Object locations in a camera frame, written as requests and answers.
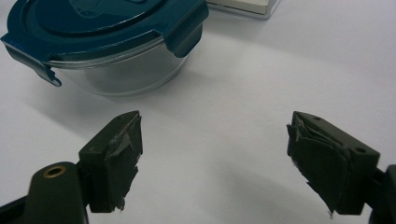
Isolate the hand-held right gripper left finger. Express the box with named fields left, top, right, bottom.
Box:
left=78, top=110, right=144, bottom=214

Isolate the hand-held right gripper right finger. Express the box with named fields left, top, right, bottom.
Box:
left=286, top=110, right=381, bottom=217

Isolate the round glass food container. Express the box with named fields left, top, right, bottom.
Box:
left=46, top=22, right=204, bottom=97

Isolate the glass bowl with teal lid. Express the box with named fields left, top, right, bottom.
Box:
left=0, top=0, right=210, bottom=88

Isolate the white flat box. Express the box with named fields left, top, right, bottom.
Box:
left=205, top=0, right=282, bottom=21

